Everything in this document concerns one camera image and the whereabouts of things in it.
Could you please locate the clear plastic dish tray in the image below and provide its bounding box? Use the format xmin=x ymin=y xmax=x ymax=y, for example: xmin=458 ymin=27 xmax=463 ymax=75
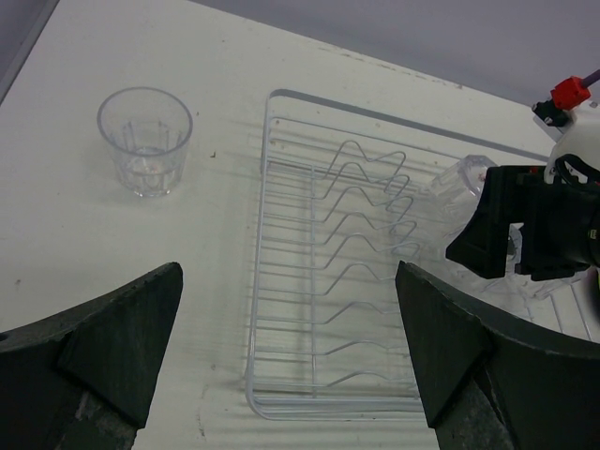
xmin=417 ymin=182 xmax=599 ymax=342

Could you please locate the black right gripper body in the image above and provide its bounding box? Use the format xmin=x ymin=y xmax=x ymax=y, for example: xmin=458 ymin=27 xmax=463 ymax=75
xmin=508 ymin=165 xmax=599 ymax=281

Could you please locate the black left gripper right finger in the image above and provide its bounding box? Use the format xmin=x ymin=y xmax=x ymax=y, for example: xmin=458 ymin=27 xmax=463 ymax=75
xmin=396 ymin=262 xmax=599 ymax=449

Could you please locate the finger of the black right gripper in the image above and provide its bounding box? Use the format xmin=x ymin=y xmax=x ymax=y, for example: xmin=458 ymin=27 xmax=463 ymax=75
xmin=445 ymin=166 xmax=525 ymax=279

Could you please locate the clear glass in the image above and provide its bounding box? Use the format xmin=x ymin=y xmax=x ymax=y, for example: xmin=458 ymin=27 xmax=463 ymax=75
xmin=97 ymin=86 xmax=193 ymax=197
xmin=427 ymin=155 xmax=497 ymax=225

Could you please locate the white wire plate rack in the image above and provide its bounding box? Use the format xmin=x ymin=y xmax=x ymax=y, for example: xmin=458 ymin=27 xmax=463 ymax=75
xmin=243 ymin=88 xmax=600 ymax=421

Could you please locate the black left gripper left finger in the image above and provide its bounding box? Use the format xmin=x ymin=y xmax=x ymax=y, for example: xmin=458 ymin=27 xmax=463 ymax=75
xmin=1 ymin=262 xmax=182 ymax=449

